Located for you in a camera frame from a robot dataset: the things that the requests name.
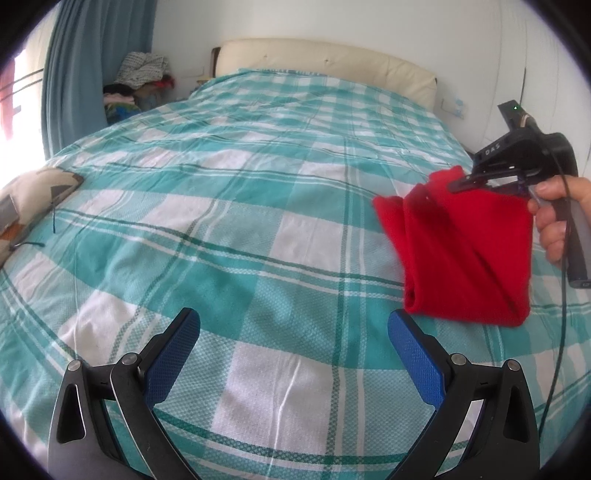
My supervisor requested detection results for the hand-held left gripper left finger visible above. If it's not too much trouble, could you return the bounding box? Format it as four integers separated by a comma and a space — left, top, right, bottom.
47, 308, 201, 480

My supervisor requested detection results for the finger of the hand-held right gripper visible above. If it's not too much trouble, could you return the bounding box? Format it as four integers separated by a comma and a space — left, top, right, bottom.
447, 168, 541, 193

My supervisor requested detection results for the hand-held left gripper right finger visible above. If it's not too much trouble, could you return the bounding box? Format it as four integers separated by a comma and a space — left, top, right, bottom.
388, 309, 541, 480

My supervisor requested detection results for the red sweater with white rabbit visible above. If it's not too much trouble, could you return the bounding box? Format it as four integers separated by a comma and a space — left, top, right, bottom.
373, 166, 533, 328

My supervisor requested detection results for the pile of clothes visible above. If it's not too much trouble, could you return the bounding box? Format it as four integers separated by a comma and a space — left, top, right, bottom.
102, 52, 177, 125

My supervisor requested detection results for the person's right hand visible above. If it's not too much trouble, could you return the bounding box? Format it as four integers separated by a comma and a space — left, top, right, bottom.
527, 175, 591, 266

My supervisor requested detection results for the teal plaid blanket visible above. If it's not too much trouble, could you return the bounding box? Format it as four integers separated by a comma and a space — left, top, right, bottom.
0, 68, 591, 480

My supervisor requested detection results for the cream padded headboard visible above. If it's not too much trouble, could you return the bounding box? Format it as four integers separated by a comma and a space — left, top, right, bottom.
211, 38, 438, 110

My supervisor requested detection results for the patterned beige pillow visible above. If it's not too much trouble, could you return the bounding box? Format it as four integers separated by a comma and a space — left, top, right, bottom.
0, 168, 85, 268

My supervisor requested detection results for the bright window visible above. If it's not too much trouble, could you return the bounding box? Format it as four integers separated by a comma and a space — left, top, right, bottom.
0, 48, 47, 185

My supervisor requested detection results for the blue curtain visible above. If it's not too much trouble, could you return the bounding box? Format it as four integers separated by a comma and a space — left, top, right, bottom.
41, 0, 155, 160

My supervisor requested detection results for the black cable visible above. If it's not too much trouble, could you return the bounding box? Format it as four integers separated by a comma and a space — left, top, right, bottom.
536, 148, 580, 439

